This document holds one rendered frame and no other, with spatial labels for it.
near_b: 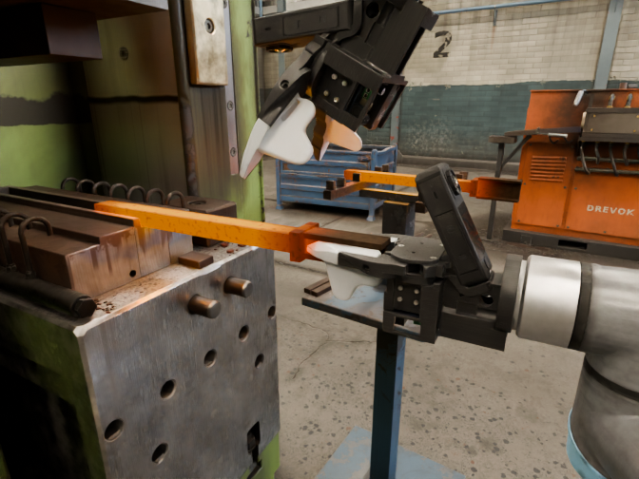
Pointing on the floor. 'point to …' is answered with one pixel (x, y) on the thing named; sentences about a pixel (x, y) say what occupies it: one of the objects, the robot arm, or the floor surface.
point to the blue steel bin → (317, 179)
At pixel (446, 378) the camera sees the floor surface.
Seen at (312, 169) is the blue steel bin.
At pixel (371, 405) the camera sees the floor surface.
